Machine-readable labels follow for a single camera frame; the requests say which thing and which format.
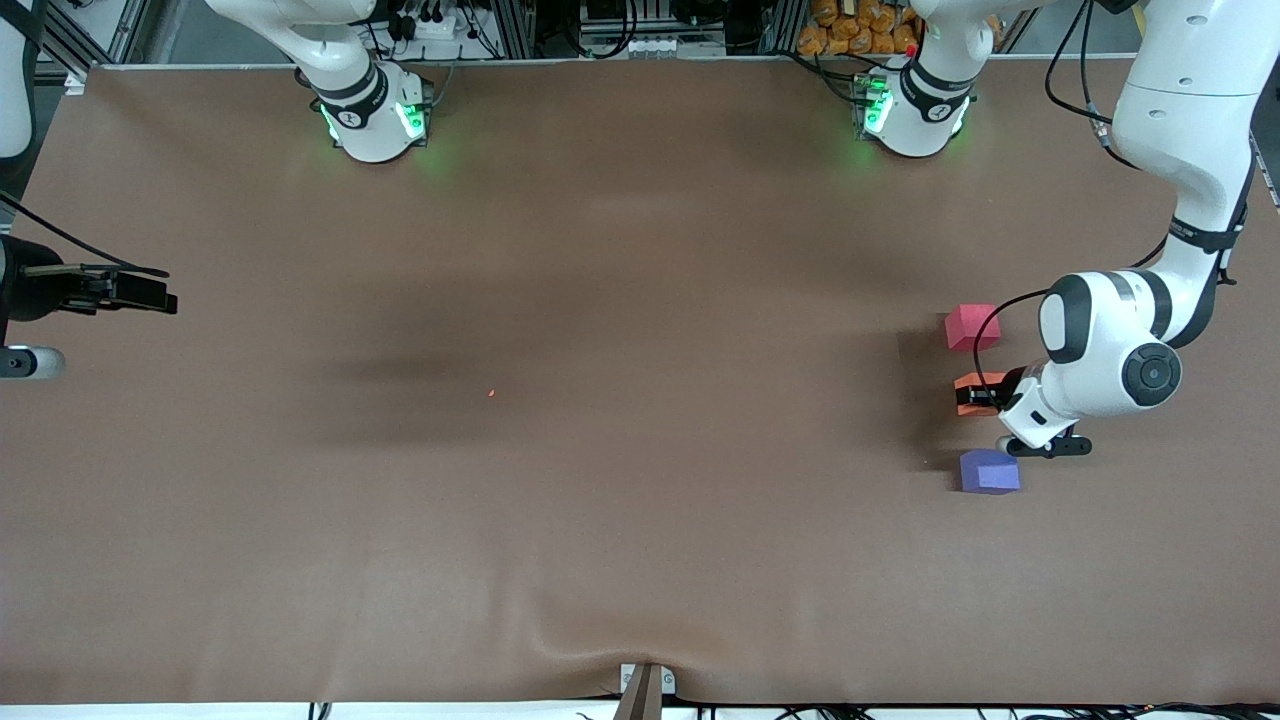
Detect orange foam block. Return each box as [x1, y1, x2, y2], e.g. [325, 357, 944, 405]
[952, 371, 1011, 418]

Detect red foam block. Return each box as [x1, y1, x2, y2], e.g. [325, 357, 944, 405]
[944, 303, 1002, 352]

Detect purple foam block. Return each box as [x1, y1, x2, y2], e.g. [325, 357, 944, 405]
[959, 448, 1022, 496]

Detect pile of orange objects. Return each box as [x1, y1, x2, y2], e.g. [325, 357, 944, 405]
[796, 0, 921, 59]

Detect white power strip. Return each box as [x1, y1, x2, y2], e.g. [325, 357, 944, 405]
[392, 8, 463, 43]

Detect large table cover mat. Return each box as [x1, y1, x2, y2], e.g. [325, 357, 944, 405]
[0, 60, 1280, 706]

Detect metal table clamp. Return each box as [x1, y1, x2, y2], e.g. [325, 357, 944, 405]
[612, 662, 678, 720]

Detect white terminal block device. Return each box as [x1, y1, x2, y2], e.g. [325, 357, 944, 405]
[583, 34, 728, 61]

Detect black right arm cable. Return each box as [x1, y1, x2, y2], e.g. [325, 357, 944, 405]
[0, 188, 173, 280]

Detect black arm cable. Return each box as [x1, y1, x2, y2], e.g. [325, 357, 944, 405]
[0, 188, 173, 280]
[972, 0, 1241, 379]

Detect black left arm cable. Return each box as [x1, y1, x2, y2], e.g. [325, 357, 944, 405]
[972, 0, 1241, 379]

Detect aluminium frame profile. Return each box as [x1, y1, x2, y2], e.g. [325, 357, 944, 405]
[40, 0, 153, 93]

